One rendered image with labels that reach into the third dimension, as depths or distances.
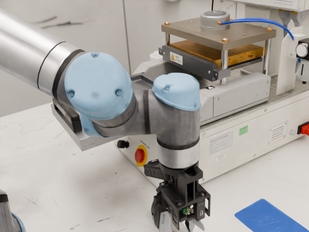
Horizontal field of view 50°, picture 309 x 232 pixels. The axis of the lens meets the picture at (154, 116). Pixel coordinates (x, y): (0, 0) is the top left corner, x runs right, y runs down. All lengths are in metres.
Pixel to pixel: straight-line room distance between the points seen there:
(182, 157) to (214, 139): 0.29
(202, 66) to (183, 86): 0.36
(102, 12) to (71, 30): 0.25
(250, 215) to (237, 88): 0.30
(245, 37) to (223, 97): 0.16
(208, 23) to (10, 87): 1.64
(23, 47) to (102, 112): 0.13
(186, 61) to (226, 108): 0.17
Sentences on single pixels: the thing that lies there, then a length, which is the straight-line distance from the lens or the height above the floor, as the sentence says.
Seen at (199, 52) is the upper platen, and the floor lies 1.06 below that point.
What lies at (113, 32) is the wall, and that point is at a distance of 2.50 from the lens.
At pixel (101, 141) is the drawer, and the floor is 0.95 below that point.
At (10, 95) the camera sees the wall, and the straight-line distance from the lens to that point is 2.35.
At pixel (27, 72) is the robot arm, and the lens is 0.45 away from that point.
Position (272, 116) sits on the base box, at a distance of 0.98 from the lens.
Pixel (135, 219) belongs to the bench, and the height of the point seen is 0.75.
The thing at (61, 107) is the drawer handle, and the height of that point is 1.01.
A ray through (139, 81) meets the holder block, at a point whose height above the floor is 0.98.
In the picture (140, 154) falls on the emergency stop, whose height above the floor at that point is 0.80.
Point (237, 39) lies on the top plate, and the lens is 0.84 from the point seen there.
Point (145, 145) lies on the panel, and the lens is 0.95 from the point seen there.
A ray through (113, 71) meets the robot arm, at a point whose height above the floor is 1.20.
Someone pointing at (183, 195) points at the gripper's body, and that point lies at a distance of 0.60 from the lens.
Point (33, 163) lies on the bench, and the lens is 1.10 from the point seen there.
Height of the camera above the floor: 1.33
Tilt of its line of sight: 28 degrees down
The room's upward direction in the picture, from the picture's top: 4 degrees counter-clockwise
